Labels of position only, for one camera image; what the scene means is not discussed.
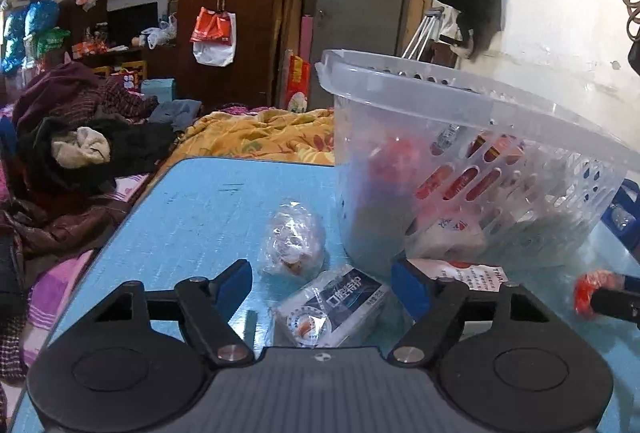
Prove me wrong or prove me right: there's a small red packet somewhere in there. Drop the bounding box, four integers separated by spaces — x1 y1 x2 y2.
574 269 625 317

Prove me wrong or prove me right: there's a white red paper packet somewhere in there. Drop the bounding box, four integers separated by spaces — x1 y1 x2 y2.
409 259 508 292

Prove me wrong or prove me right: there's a small clear plastic bag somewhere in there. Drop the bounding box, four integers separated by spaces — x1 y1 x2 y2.
257 200 326 280

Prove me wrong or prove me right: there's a blue white toothpaste box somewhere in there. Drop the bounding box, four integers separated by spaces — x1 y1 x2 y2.
273 265 390 349

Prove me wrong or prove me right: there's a white plastic laundry basket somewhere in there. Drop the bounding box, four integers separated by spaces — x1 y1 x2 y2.
316 49 639 276

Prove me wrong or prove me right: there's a yellow floral blanket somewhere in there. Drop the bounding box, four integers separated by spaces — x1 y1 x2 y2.
160 108 335 174

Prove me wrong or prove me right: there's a pile of dark clothes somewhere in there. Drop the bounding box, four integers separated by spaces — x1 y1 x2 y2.
1 61 177 259

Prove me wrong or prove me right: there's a red white plastic bag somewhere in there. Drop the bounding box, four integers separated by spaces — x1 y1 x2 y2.
190 7 238 68

